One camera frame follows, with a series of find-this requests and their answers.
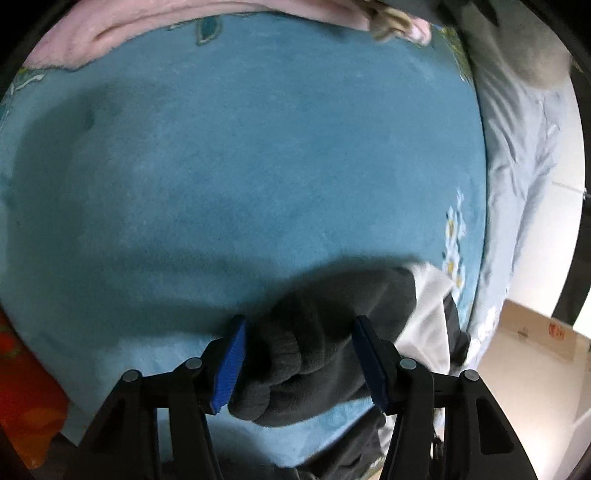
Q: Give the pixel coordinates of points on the teal floral plush blanket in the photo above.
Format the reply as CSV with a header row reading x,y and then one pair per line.
x,y
151,195

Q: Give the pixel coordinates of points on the pink folded blanket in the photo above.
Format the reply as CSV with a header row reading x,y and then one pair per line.
x,y
91,29

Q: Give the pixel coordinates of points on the black and white fleece jacket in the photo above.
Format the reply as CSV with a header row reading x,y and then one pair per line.
x,y
299,357

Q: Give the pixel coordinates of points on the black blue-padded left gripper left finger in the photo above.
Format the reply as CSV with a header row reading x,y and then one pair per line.
x,y
122,439

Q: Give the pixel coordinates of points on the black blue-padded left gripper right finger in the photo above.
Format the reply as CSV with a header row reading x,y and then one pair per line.
x,y
447,427

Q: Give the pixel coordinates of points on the red floral cloth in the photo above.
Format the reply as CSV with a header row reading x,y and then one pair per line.
x,y
33,405

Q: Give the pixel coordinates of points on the cardboard box with red stamp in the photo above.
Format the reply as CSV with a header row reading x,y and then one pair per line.
x,y
538,369

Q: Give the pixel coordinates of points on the grey floral quilt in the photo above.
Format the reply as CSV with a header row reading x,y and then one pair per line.
x,y
521,70

